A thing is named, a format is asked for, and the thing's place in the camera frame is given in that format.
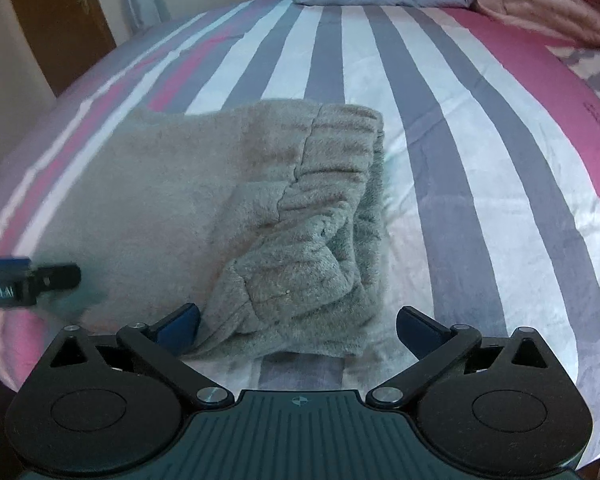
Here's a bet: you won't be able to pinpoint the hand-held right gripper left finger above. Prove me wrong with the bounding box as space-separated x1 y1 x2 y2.
49 303 235 409

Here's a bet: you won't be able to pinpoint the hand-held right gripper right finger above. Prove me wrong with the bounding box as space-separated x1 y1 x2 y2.
366 305 557 409

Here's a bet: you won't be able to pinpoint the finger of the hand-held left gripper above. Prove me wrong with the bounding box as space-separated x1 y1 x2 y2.
32 263 82 292

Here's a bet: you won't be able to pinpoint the grey fleece pants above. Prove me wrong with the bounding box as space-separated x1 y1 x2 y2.
30 100 387 362

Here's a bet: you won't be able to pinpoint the striped bed sheet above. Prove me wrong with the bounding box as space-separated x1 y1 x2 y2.
0 0 600 461

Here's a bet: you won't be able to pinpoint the brown wooden door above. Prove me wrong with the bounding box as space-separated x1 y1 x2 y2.
1 0 118 98

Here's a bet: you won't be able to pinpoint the folded pink blanket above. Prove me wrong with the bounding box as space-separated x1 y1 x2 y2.
472 0 600 50

